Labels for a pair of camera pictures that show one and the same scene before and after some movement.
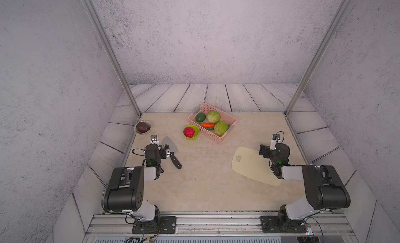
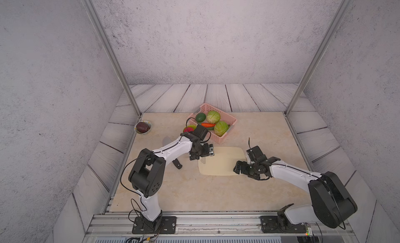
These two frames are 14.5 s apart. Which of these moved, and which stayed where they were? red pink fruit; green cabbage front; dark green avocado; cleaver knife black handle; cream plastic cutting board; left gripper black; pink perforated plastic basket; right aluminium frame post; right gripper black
Moved: right gripper black; cream plastic cutting board; left gripper black
Stayed: red pink fruit; right aluminium frame post; dark green avocado; cleaver knife black handle; green cabbage front; pink perforated plastic basket
